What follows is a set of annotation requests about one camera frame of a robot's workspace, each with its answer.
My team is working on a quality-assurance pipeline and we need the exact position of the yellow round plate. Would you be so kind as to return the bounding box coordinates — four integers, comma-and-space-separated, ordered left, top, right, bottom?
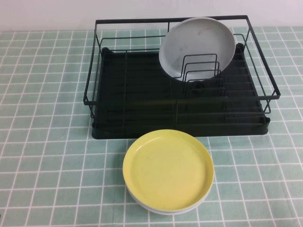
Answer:
122, 129, 215, 205

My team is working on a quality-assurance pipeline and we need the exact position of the grey round plate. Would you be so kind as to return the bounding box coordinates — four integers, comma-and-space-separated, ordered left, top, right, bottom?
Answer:
158, 17, 237, 82

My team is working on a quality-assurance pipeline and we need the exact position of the black wire dish rack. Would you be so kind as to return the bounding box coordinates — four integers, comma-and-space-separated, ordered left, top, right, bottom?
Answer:
83, 15, 281, 122

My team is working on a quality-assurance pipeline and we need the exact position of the green checked tablecloth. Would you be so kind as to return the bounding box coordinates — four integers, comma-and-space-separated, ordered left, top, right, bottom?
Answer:
0, 25, 303, 227

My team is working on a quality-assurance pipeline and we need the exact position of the white round plate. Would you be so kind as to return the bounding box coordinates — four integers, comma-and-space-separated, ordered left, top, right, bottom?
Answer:
126, 182, 209, 210

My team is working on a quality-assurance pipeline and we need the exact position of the black plastic drip tray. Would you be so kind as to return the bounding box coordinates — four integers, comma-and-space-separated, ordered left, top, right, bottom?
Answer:
91, 42, 271, 140

